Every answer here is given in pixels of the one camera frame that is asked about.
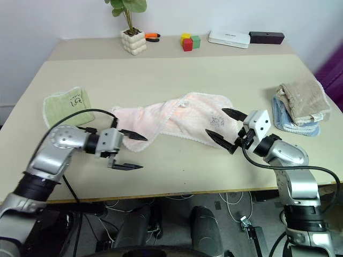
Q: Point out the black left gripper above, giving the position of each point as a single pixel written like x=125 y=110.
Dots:
x=108 y=154

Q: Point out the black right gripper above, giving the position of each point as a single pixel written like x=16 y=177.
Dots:
x=246 y=139

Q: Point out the pink towel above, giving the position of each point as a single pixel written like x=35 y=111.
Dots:
x=187 y=115

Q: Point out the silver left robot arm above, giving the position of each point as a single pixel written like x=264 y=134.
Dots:
x=61 y=139

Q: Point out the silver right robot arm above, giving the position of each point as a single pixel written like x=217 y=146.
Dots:
x=292 y=155

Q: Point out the blue folded towel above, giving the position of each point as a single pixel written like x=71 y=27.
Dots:
x=281 y=117

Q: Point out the green folded towel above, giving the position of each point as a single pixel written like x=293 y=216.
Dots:
x=64 y=107

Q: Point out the beige folded towel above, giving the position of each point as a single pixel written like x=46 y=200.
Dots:
x=302 y=99

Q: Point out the white flat box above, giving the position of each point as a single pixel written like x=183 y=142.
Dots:
x=229 y=38

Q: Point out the green block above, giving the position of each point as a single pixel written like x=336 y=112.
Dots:
x=197 y=42

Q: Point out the red block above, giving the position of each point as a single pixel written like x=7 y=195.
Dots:
x=188 y=45

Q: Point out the black rectangular box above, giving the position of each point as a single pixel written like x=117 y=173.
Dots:
x=266 y=37

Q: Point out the yellow block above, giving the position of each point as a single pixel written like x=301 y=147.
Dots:
x=185 y=36

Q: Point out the dark rounded shape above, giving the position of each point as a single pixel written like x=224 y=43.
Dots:
x=206 y=230

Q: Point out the cream bubble plant pot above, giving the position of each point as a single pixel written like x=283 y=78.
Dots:
x=134 y=42

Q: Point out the orange black pliers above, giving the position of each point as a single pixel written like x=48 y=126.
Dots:
x=152 y=36

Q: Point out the dark ribbed panel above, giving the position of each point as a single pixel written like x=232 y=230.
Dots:
x=332 y=69

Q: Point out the green leafy plant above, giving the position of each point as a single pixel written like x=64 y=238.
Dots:
x=128 y=8

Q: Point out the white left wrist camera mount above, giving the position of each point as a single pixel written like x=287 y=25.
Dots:
x=110 y=139

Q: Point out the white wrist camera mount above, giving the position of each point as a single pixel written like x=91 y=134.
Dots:
x=110 y=139
x=258 y=121

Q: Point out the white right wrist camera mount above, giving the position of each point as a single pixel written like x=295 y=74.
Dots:
x=258 y=121

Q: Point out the metal clamp bracket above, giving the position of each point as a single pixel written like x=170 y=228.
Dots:
x=252 y=230

